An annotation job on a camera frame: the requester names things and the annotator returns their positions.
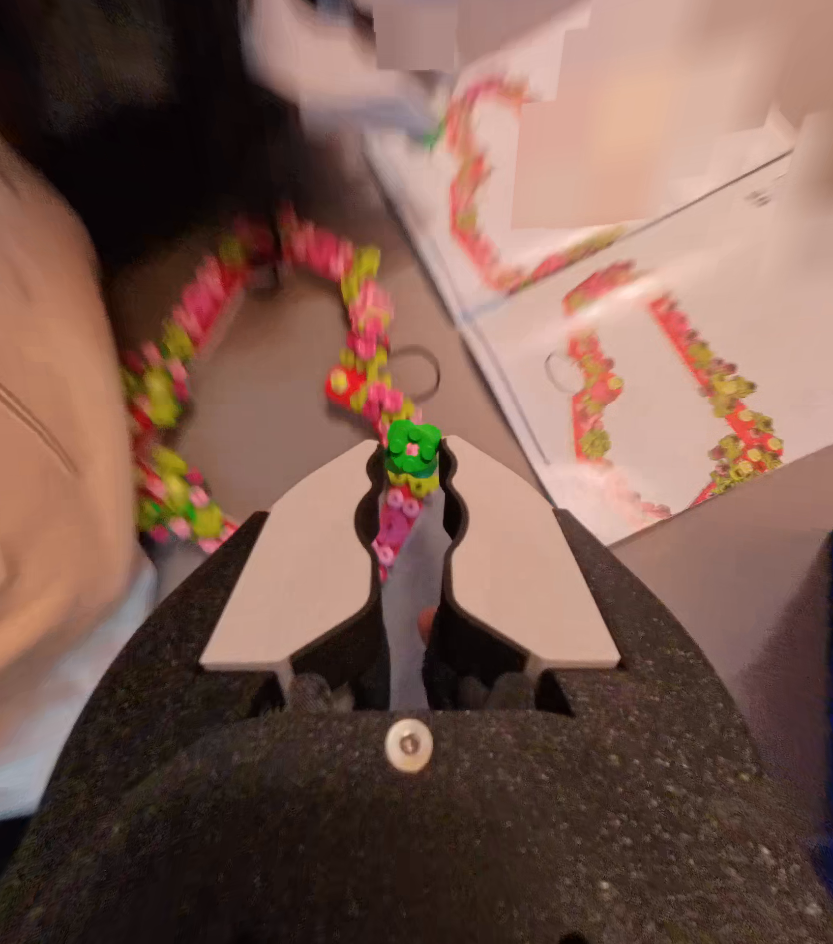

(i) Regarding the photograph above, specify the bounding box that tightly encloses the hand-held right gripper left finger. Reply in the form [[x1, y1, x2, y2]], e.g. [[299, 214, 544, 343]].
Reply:
[[199, 440, 388, 702]]

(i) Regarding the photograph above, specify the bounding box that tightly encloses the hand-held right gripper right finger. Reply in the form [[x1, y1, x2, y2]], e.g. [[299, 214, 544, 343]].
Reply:
[[439, 435, 622, 676]]

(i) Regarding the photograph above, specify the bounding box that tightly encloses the green leaf brick piece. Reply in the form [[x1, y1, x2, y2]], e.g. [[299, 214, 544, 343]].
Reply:
[[385, 419, 441, 476]]

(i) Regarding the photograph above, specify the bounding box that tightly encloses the red heart flower brick frame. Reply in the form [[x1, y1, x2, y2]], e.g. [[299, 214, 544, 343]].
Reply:
[[120, 205, 441, 585]]

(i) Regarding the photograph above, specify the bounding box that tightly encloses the person's left forearm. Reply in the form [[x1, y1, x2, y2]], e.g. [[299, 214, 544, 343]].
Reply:
[[0, 74, 139, 712]]

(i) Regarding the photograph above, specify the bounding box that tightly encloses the open instruction booklet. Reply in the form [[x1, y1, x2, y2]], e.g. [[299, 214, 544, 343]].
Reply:
[[361, 70, 833, 547]]

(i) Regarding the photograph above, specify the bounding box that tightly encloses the white sheet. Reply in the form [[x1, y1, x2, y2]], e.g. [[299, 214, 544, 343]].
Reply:
[[0, 553, 159, 827]]

